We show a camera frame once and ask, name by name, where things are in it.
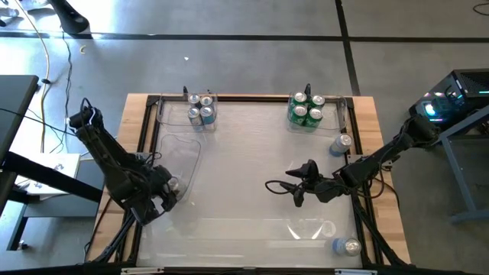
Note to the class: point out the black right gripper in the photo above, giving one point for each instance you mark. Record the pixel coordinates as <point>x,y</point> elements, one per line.
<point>328,189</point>

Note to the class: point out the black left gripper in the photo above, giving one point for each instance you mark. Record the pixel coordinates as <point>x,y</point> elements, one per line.
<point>145,198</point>

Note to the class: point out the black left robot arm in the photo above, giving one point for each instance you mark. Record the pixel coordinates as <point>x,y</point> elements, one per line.
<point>103,145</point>

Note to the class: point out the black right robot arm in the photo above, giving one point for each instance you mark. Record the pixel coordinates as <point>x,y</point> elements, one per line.
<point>382,156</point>

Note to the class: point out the clear plastic bin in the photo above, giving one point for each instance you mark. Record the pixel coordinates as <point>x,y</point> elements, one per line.
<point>334,122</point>
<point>187,160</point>
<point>172,118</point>

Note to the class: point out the white paper sheets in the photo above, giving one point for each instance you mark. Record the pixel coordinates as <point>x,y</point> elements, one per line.
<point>65,164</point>

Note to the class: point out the grey low shelf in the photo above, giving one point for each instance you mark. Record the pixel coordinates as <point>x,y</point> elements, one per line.
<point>65,208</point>

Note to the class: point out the black desk support beam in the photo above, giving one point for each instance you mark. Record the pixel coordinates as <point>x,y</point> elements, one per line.
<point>49,175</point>

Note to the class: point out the metal furniture caster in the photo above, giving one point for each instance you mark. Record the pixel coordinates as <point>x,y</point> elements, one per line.
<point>23,245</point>

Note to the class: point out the yellow floor scrap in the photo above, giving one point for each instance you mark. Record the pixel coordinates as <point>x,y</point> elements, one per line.
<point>82,49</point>

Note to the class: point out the black desk top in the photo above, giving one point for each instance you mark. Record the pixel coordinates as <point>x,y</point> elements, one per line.
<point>15,107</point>

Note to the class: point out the black chair foot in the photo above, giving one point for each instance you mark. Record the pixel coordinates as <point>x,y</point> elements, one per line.
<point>70,19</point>

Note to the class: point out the RGB lit computer tower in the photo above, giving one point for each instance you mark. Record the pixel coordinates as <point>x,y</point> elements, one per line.
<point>470,84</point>

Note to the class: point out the silver frame bracket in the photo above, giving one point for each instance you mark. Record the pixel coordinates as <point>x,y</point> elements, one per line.
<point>350,272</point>
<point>143,270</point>

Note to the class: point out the small black frame clamp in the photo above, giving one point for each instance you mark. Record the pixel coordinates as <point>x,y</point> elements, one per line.
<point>308,91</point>
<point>185,91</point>

